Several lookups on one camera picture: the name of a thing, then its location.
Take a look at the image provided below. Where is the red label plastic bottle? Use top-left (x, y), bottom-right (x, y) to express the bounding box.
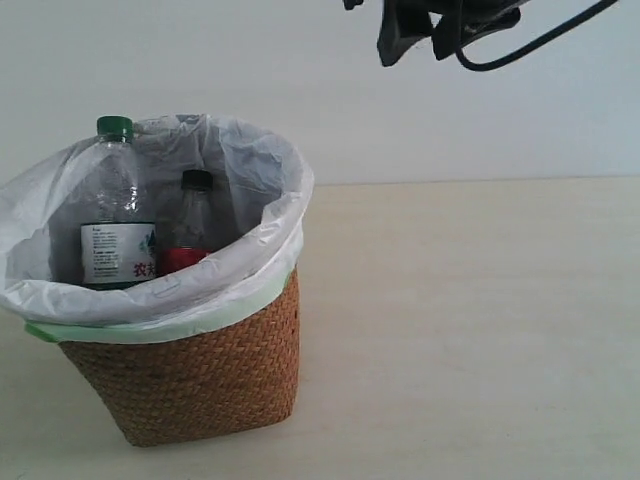
top-left (156, 169), bottom-right (216, 277)

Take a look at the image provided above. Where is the green label plastic bottle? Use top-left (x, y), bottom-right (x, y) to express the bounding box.
top-left (80, 115), bottom-right (156, 290)

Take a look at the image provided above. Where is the white plastic bin liner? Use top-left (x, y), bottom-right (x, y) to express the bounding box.
top-left (1, 115), bottom-right (314, 344)

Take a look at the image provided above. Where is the woven wicker waste basket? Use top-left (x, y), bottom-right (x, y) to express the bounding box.
top-left (60, 273), bottom-right (300, 447)

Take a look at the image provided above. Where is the black cable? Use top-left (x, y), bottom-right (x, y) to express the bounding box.
top-left (452, 0), bottom-right (621, 72)

